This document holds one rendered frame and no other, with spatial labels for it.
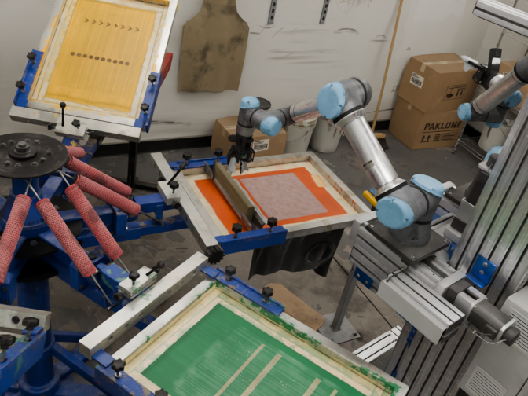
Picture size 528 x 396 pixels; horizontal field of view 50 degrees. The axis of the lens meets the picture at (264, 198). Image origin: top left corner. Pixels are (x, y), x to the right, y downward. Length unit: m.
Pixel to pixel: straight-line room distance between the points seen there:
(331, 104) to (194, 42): 2.54
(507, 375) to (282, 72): 3.32
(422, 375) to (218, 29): 2.89
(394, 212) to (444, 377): 0.85
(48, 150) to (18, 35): 2.03
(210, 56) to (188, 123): 0.60
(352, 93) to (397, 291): 0.68
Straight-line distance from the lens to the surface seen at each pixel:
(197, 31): 4.33
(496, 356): 2.23
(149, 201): 2.36
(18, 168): 2.06
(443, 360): 2.44
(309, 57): 4.97
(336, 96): 1.90
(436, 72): 5.38
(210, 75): 4.53
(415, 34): 5.58
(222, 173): 2.57
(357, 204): 2.70
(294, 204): 2.64
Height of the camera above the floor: 2.42
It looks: 34 degrees down
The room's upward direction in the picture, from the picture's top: 12 degrees clockwise
